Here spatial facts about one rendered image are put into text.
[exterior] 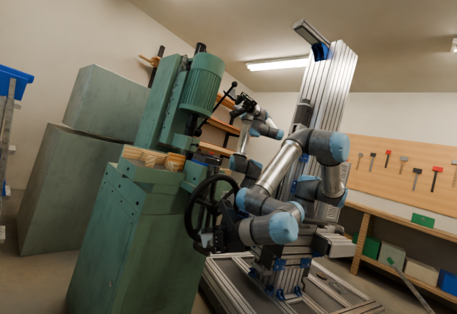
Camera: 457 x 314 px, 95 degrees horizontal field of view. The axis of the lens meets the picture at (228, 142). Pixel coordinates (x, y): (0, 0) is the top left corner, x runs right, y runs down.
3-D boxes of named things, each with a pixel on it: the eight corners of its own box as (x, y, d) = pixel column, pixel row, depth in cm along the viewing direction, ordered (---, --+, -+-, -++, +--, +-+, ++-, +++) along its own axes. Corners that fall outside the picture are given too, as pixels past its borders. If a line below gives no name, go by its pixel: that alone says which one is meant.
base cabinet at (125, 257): (82, 401, 78) (139, 215, 82) (64, 296, 120) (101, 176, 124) (182, 346, 110) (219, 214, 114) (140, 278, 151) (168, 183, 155)
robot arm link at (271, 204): (276, 193, 73) (260, 201, 64) (309, 204, 66) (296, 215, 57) (273, 214, 74) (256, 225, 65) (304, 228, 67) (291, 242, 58)
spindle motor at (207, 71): (190, 109, 100) (208, 48, 102) (172, 108, 113) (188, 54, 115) (216, 120, 113) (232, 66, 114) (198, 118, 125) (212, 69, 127)
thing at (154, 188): (151, 193, 85) (154, 183, 85) (132, 179, 100) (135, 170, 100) (220, 198, 113) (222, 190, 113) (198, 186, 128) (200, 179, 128)
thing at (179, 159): (166, 167, 97) (170, 152, 97) (164, 166, 98) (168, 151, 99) (204, 174, 113) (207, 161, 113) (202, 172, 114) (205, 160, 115)
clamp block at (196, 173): (196, 186, 88) (202, 166, 89) (179, 177, 98) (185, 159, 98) (221, 189, 98) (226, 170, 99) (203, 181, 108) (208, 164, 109)
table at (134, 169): (141, 189, 72) (146, 172, 72) (115, 168, 94) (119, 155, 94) (249, 198, 114) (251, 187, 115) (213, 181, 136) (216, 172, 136)
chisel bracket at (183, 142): (183, 152, 106) (188, 136, 106) (169, 147, 116) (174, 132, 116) (194, 155, 111) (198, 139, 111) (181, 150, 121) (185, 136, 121)
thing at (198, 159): (203, 166, 90) (207, 153, 91) (189, 160, 98) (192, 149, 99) (224, 170, 99) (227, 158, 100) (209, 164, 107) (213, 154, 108)
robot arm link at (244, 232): (247, 217, 59) (263, 217, 64) (234, 219, 61) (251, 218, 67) (251, 247, 55) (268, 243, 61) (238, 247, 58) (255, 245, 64)
